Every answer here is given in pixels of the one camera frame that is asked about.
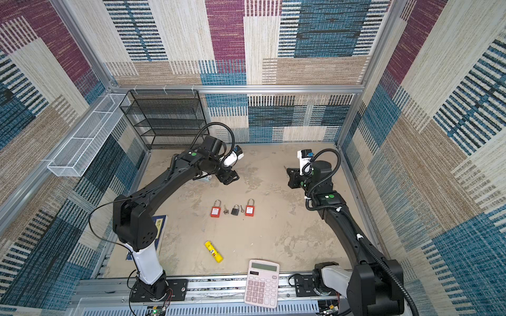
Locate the yellow glue stick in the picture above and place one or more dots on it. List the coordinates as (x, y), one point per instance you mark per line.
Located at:
(212, 250)

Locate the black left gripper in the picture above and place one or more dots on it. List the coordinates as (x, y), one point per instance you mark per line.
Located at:
(229, 174)

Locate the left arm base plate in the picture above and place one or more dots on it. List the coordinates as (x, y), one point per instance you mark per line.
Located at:
(173, 289)

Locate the black wire shelf rack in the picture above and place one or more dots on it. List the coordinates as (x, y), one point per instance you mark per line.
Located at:
(165, 119)

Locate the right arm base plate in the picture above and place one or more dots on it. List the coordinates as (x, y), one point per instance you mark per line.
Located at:
(304, 286)

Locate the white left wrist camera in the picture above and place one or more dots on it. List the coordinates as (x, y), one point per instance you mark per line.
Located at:
(236, 155)

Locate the blue notebook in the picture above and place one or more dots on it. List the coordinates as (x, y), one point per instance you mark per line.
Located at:
(160, 233)

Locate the small black padlock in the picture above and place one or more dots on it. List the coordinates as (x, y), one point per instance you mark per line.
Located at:
(236, 210)

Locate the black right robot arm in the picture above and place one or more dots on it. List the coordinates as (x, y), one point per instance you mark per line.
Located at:
(375, 285)

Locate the red padlock with key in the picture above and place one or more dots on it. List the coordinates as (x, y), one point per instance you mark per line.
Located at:
(216, 209)

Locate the white wire mesh basket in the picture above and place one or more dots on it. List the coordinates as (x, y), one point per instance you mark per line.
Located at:
(77, 154)

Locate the pink calculator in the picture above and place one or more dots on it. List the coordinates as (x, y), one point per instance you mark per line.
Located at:
(262, 284)

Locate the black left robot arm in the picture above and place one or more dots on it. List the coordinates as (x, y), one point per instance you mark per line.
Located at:
(132, 215)

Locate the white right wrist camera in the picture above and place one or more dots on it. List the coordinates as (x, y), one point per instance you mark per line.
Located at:
(305, 157)

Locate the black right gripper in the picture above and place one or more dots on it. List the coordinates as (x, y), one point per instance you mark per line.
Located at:
(294, 175)

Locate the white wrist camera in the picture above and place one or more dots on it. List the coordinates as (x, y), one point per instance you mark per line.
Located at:
(236, 155)
(305, 157)

